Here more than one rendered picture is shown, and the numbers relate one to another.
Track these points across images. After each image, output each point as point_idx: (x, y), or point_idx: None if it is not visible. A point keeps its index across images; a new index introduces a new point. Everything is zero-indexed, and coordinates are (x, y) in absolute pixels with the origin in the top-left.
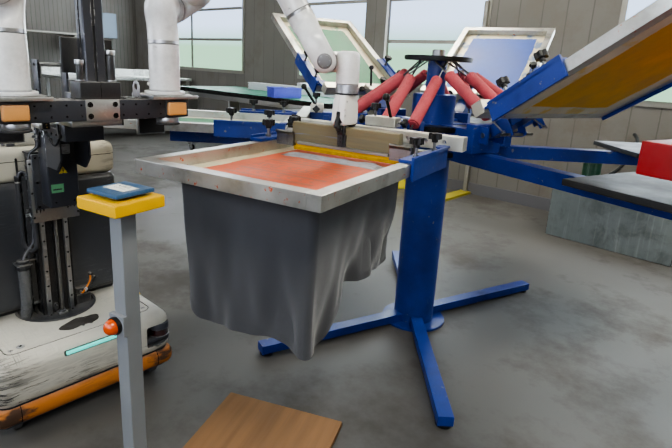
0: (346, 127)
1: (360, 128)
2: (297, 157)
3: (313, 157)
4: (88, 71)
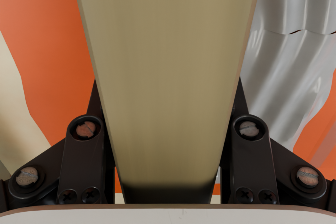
0: (201, 187)
1: (142, 67)
2: (299, 141)
3: (295, 104)
4: None
